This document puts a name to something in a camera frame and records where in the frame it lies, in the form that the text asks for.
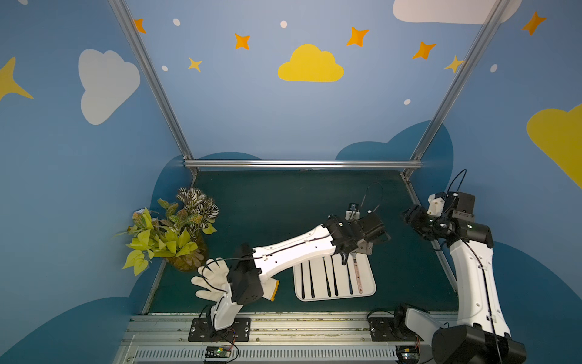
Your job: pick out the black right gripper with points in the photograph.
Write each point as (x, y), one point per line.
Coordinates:
(413, 218)

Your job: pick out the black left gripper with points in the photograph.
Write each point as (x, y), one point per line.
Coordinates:
(353, 243)

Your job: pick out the blue metal fork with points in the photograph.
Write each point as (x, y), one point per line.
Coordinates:
(350, 283)

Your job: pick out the silver spoon pink handle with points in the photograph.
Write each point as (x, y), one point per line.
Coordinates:
(357, 273)

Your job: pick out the purple metal spoon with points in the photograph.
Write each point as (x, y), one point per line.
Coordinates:
(312, 287)
(335, 287)

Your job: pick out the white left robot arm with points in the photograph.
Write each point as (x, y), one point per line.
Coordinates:
(247, 279)

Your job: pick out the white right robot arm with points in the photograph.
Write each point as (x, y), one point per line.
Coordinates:
(481, 334)

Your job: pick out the white plastic tray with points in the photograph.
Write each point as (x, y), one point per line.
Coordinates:
(368, 283)

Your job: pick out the white work glove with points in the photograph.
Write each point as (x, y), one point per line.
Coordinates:
(211, 279)

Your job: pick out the green potted plant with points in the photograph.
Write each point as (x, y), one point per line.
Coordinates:
(175, 235)

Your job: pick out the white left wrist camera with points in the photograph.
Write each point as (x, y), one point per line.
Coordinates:
(352, 212)

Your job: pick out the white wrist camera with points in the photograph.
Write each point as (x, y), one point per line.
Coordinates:
(436, 204)
(352, 212)

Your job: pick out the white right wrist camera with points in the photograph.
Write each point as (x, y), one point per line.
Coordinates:
(436, 204)

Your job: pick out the right aluminium frame post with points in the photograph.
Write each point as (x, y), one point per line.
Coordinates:
(473, 56)

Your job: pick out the aluminium frame post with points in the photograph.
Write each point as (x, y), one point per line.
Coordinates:
(473, 56)
(125, 19)

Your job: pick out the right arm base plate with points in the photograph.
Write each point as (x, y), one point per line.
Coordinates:
(383, 328)

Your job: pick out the horizontal aluminium frame rail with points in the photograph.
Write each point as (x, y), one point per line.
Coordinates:
(300, 164)

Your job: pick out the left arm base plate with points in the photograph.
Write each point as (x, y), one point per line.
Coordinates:
(202, 331)

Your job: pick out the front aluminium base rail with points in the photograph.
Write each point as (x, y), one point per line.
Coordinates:
(288, 337)

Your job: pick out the left aluminium frame post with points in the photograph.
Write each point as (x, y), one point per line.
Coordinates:
(125, 19)

